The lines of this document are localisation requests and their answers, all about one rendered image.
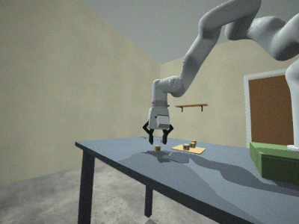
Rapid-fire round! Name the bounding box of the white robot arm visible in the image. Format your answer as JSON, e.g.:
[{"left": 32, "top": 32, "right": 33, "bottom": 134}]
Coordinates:
[{"left": 152, "top": 0, "right": 299, "bottom": 152}]

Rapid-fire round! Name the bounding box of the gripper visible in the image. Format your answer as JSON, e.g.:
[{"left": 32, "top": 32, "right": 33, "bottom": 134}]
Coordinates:
[{"left": 143, "top": 107, "right": 173, "bottom": 145}]

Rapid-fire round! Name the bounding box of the beige flat mat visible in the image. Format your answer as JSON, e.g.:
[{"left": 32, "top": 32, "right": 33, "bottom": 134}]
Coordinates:
[{"left": 171, "top": 145, "right": 206, "bottom": 155}]

